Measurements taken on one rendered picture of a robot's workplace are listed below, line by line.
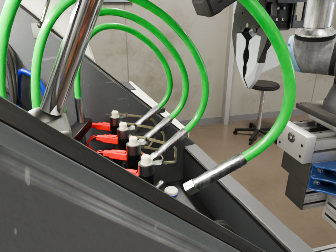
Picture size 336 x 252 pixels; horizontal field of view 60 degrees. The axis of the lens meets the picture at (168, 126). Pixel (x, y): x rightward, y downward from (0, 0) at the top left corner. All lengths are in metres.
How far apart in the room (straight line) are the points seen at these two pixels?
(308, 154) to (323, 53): 0.31
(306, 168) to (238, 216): 0.38
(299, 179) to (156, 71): 2.41
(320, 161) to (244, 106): 2.78
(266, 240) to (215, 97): 2.97
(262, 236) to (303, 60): 0.59
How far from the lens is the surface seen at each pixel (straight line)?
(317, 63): 1.03
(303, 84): 4.13
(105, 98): 0.77
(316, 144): 0.98
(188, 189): 0.42
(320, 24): 1.01
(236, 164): 0.41
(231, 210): 0.74
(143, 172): 0.50
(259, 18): 0.36
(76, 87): 0.67
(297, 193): 1.09
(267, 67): 0.51
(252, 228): 0.68
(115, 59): 3.14
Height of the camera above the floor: 1.35
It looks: 23 degrees down
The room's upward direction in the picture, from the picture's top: straight up
